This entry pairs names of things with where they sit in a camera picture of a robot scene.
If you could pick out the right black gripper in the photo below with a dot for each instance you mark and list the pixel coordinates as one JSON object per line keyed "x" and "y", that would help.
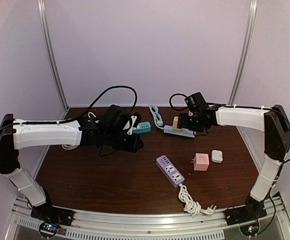
{"x": 183, "y": 123}

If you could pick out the pink cube socket adapter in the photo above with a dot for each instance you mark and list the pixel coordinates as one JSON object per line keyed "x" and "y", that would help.
{"x": 200, "y": 162}

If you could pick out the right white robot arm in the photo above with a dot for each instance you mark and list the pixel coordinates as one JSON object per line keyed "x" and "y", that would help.
{"x": 271, "y": 121}

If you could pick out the left aluminium corner post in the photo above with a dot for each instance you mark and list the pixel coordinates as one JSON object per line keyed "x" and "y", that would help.
{"x": 50, "y": 53}

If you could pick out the aluminium front rail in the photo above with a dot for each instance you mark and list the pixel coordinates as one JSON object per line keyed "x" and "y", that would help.
{"x": 89, "y": 225}

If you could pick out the blue-grey power strip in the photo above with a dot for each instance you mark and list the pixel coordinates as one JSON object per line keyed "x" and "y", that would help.
{"x": 184, "y": 132}

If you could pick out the right aluminium corner post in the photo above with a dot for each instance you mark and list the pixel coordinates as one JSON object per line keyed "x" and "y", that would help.
{"x": 247, "y": 40}

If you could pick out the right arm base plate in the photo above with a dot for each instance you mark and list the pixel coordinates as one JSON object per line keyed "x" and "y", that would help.
{"x": 240, "y": 214}

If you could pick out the white plug adapter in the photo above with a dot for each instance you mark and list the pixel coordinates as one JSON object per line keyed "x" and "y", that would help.
{"x": 216, "y": 156}

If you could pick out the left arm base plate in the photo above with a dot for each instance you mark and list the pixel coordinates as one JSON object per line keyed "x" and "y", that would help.
{"x": 50, "y": 214}

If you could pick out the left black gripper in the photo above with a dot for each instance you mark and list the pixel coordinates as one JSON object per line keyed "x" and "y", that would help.
{"x": 135, "y": 145}

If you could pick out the beige cube socket adapter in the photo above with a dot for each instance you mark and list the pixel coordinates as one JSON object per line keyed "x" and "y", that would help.
{"x": 175, "y": 124}

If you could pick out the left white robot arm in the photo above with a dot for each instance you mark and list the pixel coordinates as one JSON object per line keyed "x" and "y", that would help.
{"x": 16, "y": 134}

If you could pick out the teal power strip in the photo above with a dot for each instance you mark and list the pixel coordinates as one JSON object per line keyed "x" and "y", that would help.
{"x": 142, "y": 127}

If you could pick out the aluminium corner post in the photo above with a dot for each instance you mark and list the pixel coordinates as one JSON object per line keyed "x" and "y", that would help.
{"x": 247, "y": 40}
{"x": 50, "y": 53}

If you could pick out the purple power strip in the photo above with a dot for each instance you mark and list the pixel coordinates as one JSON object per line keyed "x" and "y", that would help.
{"x": 172, "y": 174}

